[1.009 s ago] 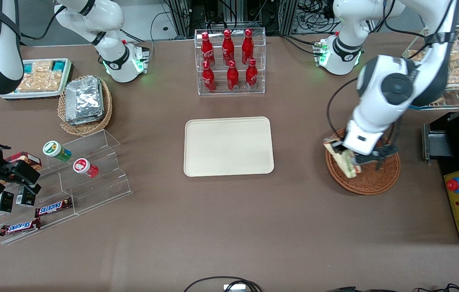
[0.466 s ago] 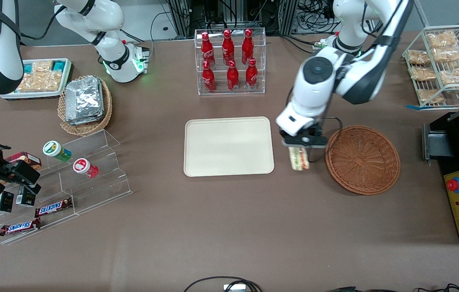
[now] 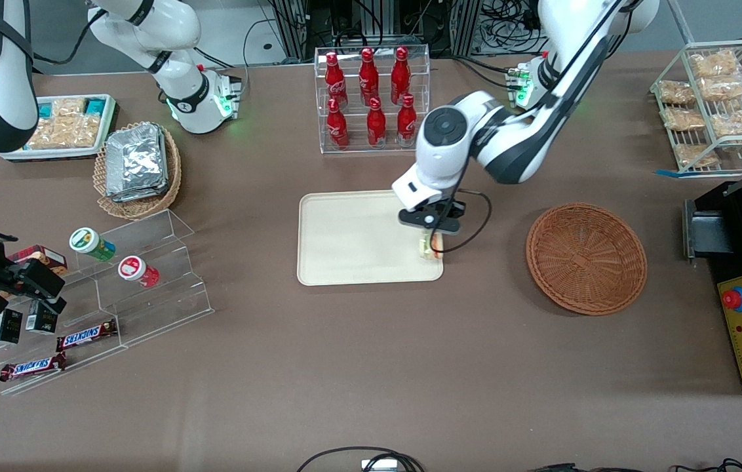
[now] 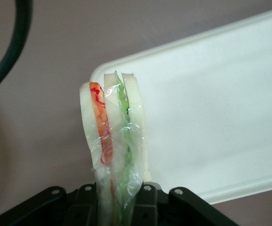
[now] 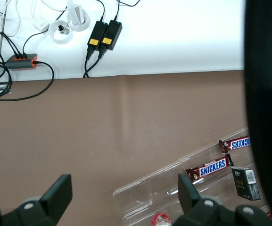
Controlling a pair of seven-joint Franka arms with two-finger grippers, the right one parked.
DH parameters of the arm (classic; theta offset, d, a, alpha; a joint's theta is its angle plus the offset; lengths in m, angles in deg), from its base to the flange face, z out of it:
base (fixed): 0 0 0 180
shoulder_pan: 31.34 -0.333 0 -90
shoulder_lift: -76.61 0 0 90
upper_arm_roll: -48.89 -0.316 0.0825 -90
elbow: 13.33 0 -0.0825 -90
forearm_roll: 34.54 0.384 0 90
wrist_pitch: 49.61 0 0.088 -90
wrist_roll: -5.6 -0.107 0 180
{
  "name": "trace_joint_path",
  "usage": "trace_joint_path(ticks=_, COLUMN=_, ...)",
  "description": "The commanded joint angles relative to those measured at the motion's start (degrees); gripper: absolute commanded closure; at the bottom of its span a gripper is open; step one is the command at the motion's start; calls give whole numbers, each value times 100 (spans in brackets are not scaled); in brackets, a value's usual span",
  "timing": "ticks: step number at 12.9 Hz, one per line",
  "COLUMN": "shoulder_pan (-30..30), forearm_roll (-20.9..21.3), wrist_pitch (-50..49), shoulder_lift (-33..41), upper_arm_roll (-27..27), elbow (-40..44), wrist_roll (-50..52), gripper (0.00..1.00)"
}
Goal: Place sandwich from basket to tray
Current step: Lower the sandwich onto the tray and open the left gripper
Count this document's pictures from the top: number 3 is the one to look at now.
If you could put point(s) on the round brown wicker basket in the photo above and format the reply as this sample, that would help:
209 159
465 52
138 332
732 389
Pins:
587 259

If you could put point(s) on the red white lidded jar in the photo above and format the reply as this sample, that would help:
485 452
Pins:
135 270

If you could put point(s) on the triangular sandwich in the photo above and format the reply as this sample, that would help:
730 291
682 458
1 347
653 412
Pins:
425 250

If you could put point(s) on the blue tape strip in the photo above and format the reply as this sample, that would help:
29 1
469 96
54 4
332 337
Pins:
667 173

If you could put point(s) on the silver metal clamp bracket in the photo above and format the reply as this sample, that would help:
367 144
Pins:
379 465

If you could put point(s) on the white plastic bin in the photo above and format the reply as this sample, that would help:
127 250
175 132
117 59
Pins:
50 154

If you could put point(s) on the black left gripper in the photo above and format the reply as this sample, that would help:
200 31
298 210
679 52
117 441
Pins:
456 211

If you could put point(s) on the aluminium profile frame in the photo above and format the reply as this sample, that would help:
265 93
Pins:
293 29

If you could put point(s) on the small black box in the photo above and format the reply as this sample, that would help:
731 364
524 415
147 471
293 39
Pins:
42 320
6 326

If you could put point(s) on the teal snack packet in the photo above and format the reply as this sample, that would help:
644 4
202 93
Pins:
46 110
96 105

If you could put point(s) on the silver foil pack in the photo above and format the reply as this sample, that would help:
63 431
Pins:
148 195
136 157

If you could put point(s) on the red emergency stop button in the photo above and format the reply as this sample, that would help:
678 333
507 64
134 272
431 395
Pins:
733 299

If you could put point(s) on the black machine with yellow panel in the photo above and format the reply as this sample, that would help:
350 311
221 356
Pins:
731 262

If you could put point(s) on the Snickers chocolate bar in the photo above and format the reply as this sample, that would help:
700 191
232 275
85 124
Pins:
31 368
86 335

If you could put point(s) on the red brown carton box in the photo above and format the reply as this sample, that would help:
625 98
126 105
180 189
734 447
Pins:
50 257

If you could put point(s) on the red cola bottle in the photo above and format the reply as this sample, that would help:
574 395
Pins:
400 75
335 82
376 126
368 75
337 126
406 121

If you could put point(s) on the oval light wicker basket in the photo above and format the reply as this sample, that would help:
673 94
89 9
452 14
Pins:
141 208

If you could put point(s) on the green white lidded jar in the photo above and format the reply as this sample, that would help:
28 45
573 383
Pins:
88 241

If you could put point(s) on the bagged fried snack pack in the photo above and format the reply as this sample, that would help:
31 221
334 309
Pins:
695 155
723 88
714 64
738 121
676 92
683 118

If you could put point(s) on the clear cracker snack pack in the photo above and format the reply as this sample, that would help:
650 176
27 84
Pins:
50 132
84 130
68 107

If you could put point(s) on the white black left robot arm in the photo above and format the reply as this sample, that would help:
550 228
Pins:
522 144

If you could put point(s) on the clear acrylic bottle rack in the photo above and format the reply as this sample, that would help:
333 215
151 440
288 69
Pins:
423 78

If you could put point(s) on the beige rectangular tray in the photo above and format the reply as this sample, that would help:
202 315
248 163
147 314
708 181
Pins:
345 236

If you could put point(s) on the clear acrylic stepped stand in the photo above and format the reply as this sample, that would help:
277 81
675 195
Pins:
168 298

